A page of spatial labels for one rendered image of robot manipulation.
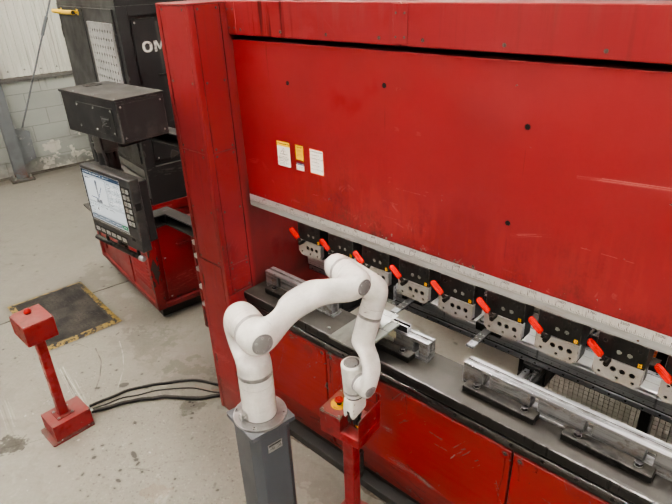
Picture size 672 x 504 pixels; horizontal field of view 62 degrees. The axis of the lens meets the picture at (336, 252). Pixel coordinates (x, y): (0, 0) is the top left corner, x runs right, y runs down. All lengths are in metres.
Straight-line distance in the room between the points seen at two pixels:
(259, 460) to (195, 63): 1.65
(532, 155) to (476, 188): 0.24
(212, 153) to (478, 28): 1.38
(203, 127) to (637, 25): 1.77
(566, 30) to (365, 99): 0.78
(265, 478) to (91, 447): 1.71
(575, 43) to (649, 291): 0.74
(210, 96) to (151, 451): 2.00
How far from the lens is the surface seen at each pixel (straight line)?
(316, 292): 1.88
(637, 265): 1.86
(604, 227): 1.85
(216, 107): 2.70
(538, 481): 2.34
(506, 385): 2.31
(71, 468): 3.62
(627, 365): 2.03
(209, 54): 2.67
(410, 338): 2.48
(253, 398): 1.97
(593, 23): 1.73
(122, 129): 2.64
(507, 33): 1.83
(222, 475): 3.30
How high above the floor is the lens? 2.40
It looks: 27 degrees down
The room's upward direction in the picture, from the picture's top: 2 degrees counter-clockwise
